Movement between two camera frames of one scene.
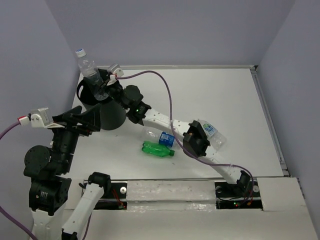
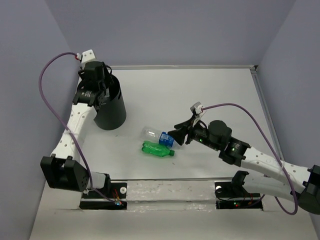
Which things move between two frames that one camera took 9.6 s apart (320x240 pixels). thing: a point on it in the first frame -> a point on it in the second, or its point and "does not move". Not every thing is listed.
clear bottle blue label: x=166 y=136 does not move
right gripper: x=95 y=86 -> x=178 y=134
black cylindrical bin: x=112 y=115 does not move
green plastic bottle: x=157 y=149 does not move
